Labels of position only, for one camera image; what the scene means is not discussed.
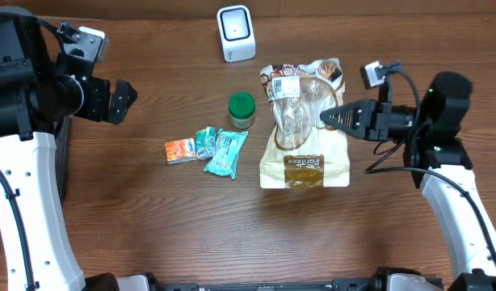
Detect white barcode scanner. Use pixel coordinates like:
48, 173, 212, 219
216, 5, 256, 63

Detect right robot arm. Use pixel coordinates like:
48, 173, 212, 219
320, 70, 496, 290

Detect small green white packet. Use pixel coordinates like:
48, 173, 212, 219
195, 126, 216, 160

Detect teal wet wipes pack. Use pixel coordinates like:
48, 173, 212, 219
204, 129, 248, 179

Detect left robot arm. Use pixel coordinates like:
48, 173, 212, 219
0, 6, 149, 290

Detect grey plastic mesh basket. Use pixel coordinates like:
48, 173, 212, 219
0, 6, 73, 204

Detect brown white snack bag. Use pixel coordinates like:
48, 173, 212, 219
259, 58, 350, 189

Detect orange packet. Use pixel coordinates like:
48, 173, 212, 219
165, 138, 197, 164

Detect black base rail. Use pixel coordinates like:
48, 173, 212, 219
84, 266, 496, 291

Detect round can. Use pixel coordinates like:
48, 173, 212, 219
229, 92, 256, 129

